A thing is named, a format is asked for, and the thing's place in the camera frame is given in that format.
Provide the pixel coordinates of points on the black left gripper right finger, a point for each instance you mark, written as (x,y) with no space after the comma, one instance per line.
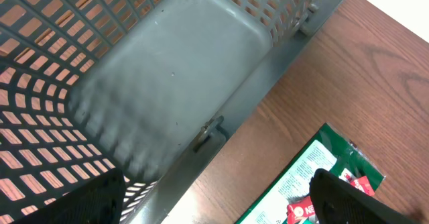
(336,201)

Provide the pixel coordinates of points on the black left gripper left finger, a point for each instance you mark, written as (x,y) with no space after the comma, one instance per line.
(99,201)

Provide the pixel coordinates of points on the red Nescafe coffee stick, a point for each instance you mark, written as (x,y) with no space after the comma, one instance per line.
(303,210)

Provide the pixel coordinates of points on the green white package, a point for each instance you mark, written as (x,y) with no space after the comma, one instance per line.
(327,149)

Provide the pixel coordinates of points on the grey plastic mesh basket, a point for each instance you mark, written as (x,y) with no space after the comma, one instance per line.
(151,88)

